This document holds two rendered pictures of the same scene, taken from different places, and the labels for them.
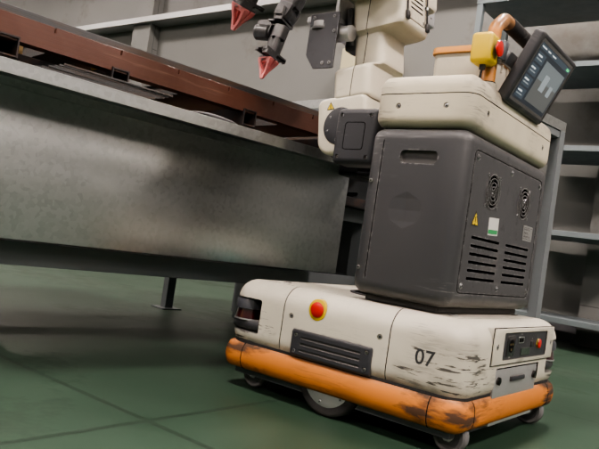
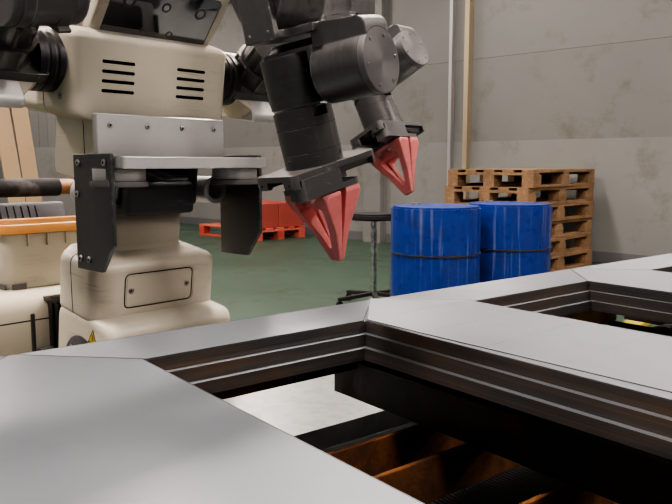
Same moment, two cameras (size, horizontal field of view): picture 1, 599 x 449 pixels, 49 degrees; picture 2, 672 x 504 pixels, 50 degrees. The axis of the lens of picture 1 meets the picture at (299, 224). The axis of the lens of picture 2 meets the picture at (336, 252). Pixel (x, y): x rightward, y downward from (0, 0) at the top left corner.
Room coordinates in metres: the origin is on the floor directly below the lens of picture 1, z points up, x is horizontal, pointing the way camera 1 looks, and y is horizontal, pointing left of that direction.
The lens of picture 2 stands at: (3.00, 0.27, 1.03)
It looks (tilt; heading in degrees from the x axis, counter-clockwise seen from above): 7 degrees down; 185
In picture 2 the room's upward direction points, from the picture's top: straight up
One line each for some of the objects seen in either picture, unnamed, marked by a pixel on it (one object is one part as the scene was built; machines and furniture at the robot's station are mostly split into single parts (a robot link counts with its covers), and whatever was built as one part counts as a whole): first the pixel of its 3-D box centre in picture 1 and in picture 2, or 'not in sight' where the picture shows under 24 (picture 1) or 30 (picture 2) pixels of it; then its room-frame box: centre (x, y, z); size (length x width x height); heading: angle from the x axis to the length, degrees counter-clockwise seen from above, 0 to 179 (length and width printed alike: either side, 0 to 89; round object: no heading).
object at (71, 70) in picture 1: (90, 84); not in sight; (1.61, 0.56, 0.70); 0.39 x 0.12 x 0.04; 133
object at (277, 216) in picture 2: not in sight; (251, 218); (-7.27, -1.85, 0.25); 1.37 x 0.94 x 0.49; 52
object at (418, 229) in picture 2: not in sight; (472, 268); (-1.40, 0.72, 0.40); 1.09 x 0.67 x 0.80; 138
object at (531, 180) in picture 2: not in sight; (519, 217); (-4.38, 1.49, 0.49); 1.39 x 0.99 x 0.99; 140
